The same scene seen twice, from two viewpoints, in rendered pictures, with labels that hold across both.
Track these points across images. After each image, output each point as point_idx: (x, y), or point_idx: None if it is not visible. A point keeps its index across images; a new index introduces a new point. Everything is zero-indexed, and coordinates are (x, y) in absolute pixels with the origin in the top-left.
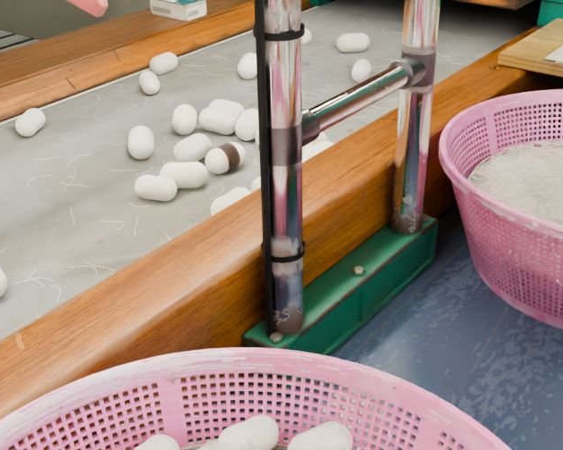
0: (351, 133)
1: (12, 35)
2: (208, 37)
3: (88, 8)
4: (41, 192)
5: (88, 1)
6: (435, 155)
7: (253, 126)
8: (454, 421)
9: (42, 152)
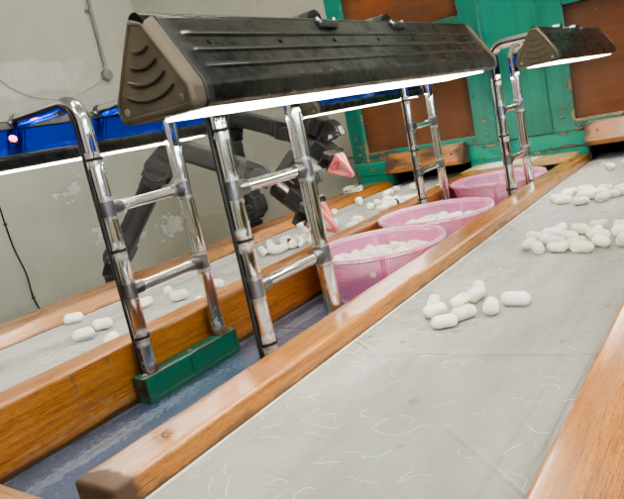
0: None
1: None
2: (365, 195)
3: (349, 175)
4: (351, 217)
5: (349, 173)
6: (450, 192)
7: (398, 197)
8: (465, 199)
9: (342, 215)
